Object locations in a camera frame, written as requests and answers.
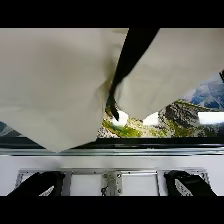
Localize cream pants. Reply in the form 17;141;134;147
0;27;224;154

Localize silver frame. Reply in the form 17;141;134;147
0;145;224;197

